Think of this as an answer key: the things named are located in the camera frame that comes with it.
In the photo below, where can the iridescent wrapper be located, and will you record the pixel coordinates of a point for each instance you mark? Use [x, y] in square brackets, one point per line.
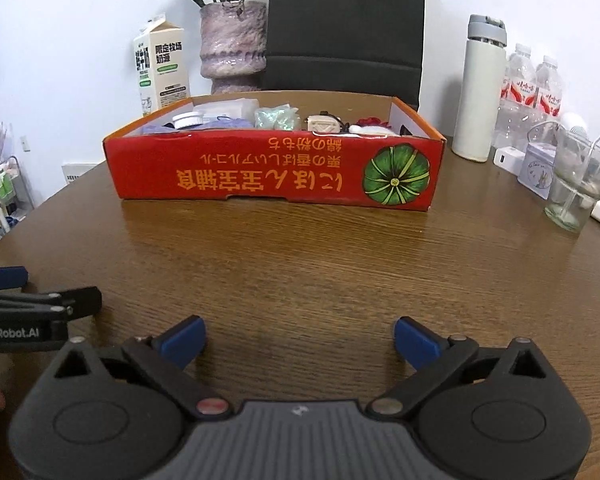
[282, 118]

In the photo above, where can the white usb charger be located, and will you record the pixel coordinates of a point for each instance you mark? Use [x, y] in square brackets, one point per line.
[509, 159]

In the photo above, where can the white wall panel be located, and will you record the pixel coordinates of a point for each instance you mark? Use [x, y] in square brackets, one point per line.
[74, 170]

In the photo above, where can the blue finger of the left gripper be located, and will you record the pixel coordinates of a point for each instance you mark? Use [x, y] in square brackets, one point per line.
[12, 277]

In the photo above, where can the black paper bag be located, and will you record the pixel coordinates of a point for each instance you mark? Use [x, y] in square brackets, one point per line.
[364, 46]

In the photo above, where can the clear drinking glass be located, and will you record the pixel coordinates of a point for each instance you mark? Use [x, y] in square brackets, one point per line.
[575, 189]

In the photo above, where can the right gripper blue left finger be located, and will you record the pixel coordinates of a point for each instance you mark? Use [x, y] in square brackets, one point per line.
[183, 342]

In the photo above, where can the white thermos bottle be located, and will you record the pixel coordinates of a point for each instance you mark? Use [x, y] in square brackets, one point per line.
[484, 73]

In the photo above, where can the purple cloth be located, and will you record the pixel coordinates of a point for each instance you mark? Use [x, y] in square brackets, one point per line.
[219, 123]

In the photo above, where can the white round lid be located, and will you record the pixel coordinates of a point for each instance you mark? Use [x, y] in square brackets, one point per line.
[188, 120]

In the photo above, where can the small white tin box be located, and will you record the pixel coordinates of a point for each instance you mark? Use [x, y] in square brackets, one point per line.
[537, 169]

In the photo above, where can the red cardboard box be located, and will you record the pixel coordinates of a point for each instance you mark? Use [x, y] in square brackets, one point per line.
[398, 170]

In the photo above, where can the white green milk carton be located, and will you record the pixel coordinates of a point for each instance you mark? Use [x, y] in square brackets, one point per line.
[162, 74]

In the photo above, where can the red artificial rose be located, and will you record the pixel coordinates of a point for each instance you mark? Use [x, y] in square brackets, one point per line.
[372, 121]

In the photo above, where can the metal storage rack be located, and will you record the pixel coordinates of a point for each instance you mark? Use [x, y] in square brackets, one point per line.
[15, 199]

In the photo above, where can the clear plastic wipes pack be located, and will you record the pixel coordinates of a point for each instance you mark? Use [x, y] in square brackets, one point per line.
[236, 109]

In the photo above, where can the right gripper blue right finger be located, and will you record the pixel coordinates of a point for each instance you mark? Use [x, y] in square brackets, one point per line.
[417, 344]

